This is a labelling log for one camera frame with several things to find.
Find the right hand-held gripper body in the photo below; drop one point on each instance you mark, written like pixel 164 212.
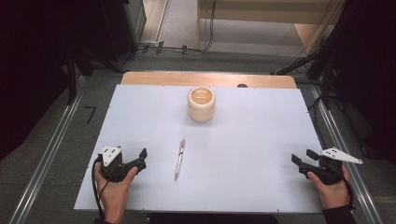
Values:
pixel 328 171

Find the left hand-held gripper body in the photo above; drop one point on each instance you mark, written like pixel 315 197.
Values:
pixel 112 169

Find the person's left hand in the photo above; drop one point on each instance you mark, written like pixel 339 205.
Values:
pixel 115 193

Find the person's right hand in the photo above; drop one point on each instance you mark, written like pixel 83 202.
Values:
pixel 334 194

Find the white pen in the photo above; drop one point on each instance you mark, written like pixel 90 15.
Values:
pixel 179 160

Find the white table cover sheet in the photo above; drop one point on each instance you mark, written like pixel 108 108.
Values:
pixel 236 149

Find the ribbed wooden cup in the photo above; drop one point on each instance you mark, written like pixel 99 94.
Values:
pixel 201 107

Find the black metal stand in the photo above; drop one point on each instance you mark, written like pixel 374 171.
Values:
pixel 73 77

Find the black cabinet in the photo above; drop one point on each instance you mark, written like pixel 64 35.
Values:
pixel 124 28

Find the light wooden furniture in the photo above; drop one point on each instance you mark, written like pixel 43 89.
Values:
pixel 264 12

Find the metal floor rail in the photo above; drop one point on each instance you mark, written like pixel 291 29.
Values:
pixel 46 155
pixel 348 174

